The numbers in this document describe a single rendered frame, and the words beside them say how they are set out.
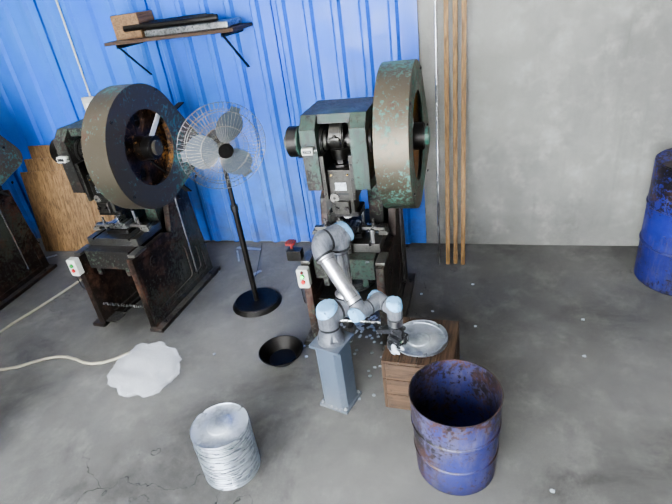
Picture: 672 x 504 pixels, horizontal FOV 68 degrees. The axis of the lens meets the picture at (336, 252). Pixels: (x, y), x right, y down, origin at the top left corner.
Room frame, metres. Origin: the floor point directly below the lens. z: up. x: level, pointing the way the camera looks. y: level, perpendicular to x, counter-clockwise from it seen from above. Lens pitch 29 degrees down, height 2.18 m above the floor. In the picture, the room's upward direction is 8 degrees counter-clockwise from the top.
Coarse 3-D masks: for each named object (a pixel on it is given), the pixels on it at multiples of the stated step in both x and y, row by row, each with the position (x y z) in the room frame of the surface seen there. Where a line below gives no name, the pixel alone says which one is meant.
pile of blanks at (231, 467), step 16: (224, 448) 1.68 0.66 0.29; (240, 448) 1.71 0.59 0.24; (256, 448) 1.81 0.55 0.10; (208, 464) 1.68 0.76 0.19; (224, 464) 1.67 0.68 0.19; (240, 464) 1.69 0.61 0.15; (256, 464) 1.76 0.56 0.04; (208, 480) 1.72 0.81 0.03; (224, 480) 1.66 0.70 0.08; (240, 480) 1.68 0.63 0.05
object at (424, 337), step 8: (408, 328) 2.26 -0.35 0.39; (416, 328) 2.25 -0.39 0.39; (424, 328) 2.24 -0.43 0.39; (432, 328) 2.23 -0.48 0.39; (416, 336) 2.17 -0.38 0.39; (424, 336) 2.16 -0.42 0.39; (432, 336) 2.16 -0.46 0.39; (440, 336) 2.15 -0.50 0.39; (408, 344) 2.12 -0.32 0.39; (416, 344) 2.10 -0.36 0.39; (424, 344) 2.10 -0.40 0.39; (432, 344) 2.09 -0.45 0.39; (440, 344) 2.08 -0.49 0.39; (408, 352) 2.06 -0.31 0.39; (416, 352) 2.05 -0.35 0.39; (424, 352) 2.04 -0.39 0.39; (432, 352) 2.03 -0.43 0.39
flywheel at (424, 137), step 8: (416, 96) 3.02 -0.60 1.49; (416, 104) 3.05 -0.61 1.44; (416, 112) 3.06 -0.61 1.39; (416, 120) 3.07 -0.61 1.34; (416, 128) 2.72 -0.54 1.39; (424, 128) 2.72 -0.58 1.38; (416, 136) 2.70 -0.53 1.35; (424, 136) 2.71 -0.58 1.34; (416, 144) 2.70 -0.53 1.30; (424, 144) 2.70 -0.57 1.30; (416, 152) 3.01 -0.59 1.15; (416, 160) 2.98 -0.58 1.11; (416, 168) 2.93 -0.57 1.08; (416, 176) 2.88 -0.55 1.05
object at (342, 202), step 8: (328, 168) 2.90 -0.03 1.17; (336, 168) 2.88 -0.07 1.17; (344, 168) 2.86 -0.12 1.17; (328, 176) 2.86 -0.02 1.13; (336, 176) 2.85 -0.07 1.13; (344, 176) 2.83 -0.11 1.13; (336, 184) 2.85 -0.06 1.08; (344, 184) 2.83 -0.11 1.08; (336, 192) 2.85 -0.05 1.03; (344, 192) 2.83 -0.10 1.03; (336, 200) 2.84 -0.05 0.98; (344, 200) 2.83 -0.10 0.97; (352, 200) 2.82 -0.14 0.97; (336, 208) 2.81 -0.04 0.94; (344, 208) 2.81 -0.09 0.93; (352, 208) 2.82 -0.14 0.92
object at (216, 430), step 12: (216, 408) 1.93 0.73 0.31; (228, 408) 1.92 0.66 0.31; (204, 420) 1.86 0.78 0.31; (216, 420) 1.84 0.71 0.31; (228, 420) 1.83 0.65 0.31; (240, 420) 1.82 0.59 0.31; (192, 432) 1.79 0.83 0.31; (204, 432) 1.78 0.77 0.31; (216, 432) 1.76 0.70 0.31; (228, 432) 1.76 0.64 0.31; (240, 432) 1.75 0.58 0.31; (204, 444) 1.70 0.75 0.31; (216, 444) 1.69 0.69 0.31; (228, 444) 1.68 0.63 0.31
